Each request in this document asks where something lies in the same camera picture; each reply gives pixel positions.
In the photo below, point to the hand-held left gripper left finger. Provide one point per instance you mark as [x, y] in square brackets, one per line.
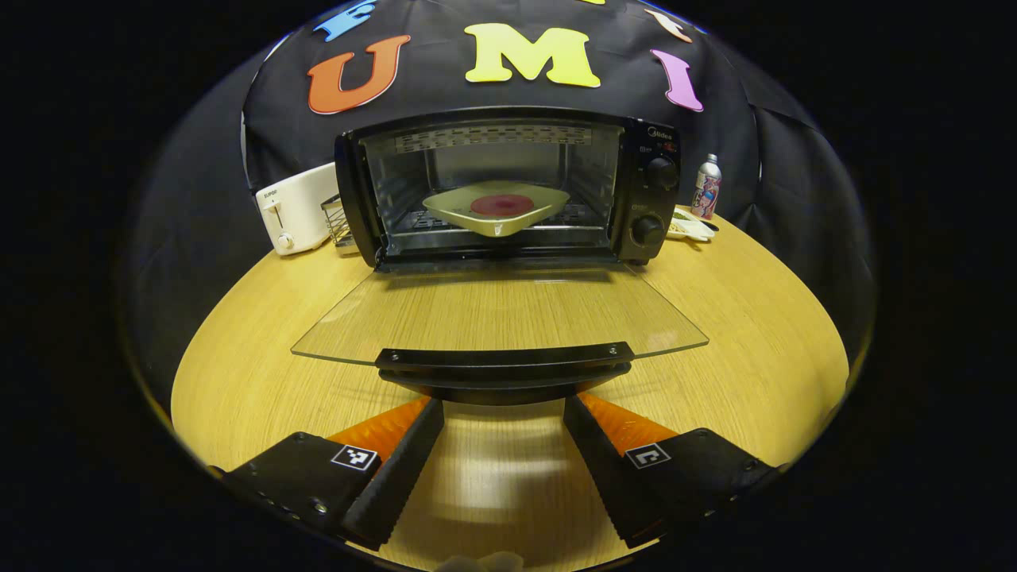
[397, 477]

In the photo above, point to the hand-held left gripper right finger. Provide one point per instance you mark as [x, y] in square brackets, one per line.
[604, 469]

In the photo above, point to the black electric oven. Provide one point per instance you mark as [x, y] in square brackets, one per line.
[647, 199]

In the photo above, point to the cream square plate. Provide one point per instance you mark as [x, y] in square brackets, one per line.
[453, 208]

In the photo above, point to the pink meat slice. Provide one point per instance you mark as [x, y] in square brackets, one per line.
[502, 205]

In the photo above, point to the white divided tray with grains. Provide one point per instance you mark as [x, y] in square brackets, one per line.
[690, 230]

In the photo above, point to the white toaster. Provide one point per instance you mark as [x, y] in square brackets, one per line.
[298, 206]

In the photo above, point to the black backdrop cloth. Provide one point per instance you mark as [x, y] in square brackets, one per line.
[199, 199]

